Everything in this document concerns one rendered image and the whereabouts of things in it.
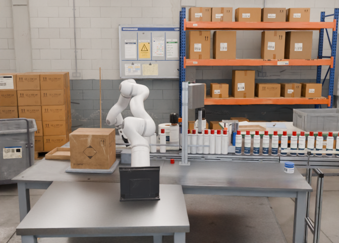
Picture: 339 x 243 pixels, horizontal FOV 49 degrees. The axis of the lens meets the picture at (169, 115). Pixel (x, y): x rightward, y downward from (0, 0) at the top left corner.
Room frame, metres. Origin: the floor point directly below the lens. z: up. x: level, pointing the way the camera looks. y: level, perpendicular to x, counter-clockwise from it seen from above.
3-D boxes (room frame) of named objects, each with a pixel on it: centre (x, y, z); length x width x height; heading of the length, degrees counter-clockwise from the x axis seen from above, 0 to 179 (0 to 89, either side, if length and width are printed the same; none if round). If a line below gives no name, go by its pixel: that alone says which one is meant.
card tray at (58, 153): (3.19, 0.90, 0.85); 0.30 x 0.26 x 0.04; 85
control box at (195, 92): (3.00, -0.19, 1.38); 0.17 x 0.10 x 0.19; 140
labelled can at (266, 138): (3.03, -0.80, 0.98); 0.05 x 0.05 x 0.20
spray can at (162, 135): (3.11, 0.06, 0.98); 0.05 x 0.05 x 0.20
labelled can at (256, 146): (3.04, -0.73, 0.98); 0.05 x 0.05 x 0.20
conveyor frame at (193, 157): (3.10, -0.09, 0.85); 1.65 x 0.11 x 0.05; 85
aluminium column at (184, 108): (2.95, -0.12, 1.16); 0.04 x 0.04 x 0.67; 85
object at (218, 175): (3.21, 0.02, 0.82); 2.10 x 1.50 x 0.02; 85
